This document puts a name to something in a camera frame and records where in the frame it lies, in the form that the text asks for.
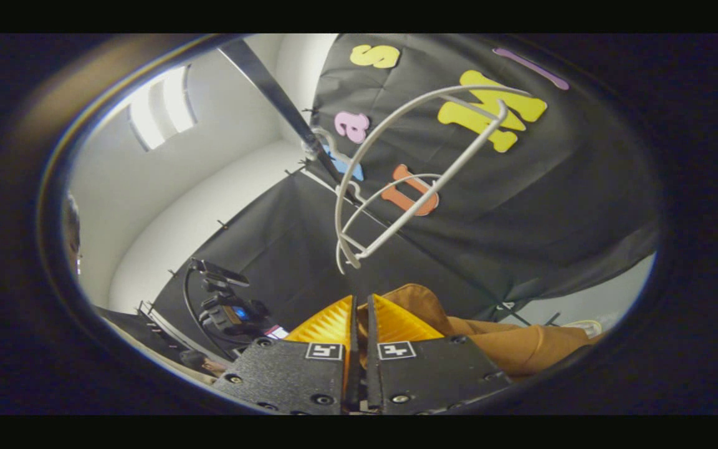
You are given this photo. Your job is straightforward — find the long ceiling light panel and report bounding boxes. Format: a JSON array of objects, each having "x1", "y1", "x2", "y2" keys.
[{"x1": 127, "y1": 64, "x2": 199, "y2": 152}]

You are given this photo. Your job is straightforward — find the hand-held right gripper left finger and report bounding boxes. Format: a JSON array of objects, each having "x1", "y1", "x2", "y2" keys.
[{"x1": 213, "y1": 294, "x2": 360, "y2": 416}]

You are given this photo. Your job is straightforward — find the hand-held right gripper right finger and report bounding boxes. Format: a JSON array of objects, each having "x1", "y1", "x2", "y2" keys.
[{"x1": 365, "y1": 293, "x2": 512, "y2": 416}]

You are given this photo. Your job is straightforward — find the brown jacket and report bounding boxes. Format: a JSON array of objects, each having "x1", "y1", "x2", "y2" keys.
[{"x1": 359, "y1": 284, "x2": 606, "y2": 378}]

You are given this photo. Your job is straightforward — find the white plastic hanger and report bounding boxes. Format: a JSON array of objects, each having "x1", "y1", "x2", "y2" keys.
[
  {"x1": 334, "y1": 84, "x2": 531, "y2": 275},
  {"x1": 339, "y1": 173, "x2": 444, "y2": 250}
]

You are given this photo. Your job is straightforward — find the black garment rack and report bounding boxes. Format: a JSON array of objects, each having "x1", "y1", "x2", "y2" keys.
[{"x1": 219, "y1": 39, "x2": 562, "y2": 328}]

